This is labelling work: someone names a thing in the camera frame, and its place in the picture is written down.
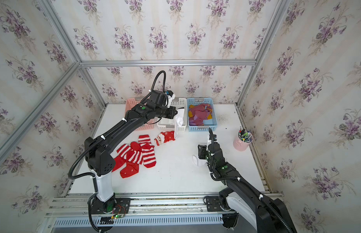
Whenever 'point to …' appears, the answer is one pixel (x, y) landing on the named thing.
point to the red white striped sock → (142, 152)
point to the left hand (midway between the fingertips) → (177, 112)
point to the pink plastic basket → (130, 103)
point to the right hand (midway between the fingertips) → (203, 146)
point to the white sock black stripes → (198, 161)
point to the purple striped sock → (197, 113)
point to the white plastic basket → (168, 124)
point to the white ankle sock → (179, 120)
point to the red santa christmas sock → (165, 137)
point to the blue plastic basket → (202, 128)
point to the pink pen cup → (240, 145)
